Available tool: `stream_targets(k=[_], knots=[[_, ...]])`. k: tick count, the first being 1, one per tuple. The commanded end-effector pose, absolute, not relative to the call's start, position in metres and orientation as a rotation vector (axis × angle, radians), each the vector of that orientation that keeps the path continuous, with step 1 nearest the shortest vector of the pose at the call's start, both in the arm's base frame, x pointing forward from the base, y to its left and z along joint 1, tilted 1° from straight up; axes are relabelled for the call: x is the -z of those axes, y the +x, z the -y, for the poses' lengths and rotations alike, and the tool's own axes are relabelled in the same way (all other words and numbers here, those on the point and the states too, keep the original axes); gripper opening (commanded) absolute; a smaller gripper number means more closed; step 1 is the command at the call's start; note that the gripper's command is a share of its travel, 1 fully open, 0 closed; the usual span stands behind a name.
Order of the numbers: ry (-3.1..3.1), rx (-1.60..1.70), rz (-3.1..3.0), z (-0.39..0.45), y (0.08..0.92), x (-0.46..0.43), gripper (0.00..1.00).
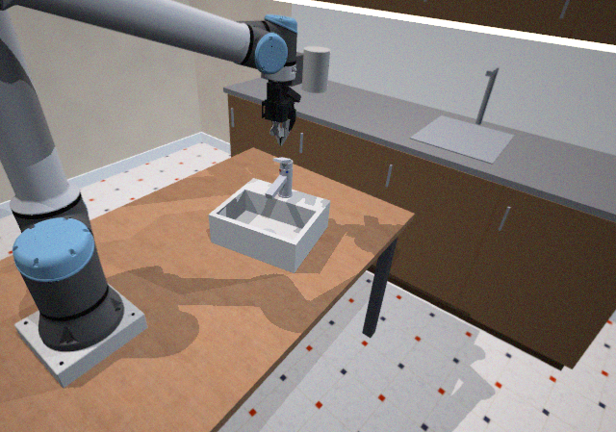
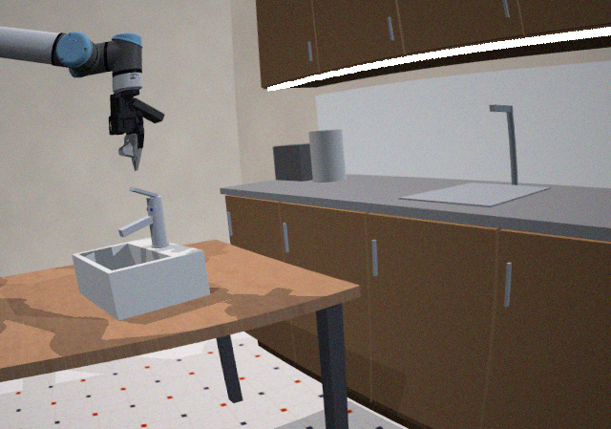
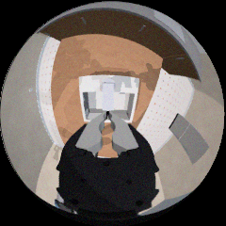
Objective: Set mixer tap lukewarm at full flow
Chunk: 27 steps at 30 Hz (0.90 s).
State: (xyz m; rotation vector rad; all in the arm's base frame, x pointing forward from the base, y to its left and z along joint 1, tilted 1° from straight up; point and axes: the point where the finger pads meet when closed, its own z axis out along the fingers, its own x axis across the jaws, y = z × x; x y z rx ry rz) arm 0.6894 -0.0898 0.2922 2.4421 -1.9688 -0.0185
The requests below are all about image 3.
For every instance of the grey mixer tap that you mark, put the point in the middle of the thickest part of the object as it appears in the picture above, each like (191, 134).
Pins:
(108, 85)

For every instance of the grey square sink basin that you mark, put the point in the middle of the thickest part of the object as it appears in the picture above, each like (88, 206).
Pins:
(124, 99)

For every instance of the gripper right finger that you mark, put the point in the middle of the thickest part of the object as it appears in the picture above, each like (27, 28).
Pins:
(126, 138)

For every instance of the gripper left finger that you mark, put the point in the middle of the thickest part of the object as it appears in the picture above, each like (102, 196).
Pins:
(86, 138)

